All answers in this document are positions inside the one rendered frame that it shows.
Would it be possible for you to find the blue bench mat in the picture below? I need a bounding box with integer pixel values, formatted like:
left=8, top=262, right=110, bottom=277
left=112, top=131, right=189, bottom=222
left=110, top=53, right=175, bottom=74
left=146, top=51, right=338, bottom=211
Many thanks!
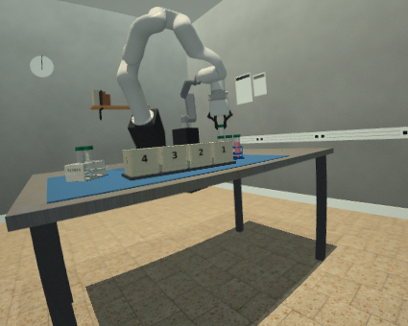
left=47, top=154, right=290, bottom=203

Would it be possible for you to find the beige block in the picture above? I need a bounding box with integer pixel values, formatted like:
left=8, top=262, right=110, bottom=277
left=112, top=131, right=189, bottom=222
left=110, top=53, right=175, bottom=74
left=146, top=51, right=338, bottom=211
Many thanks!
left=208, top=141, right=233, bottom=164
left=186, top=143, right=212, bottom=168
left=123, top=148, right=159, bottom=177
left=157, top=145, right=188, bottom=173

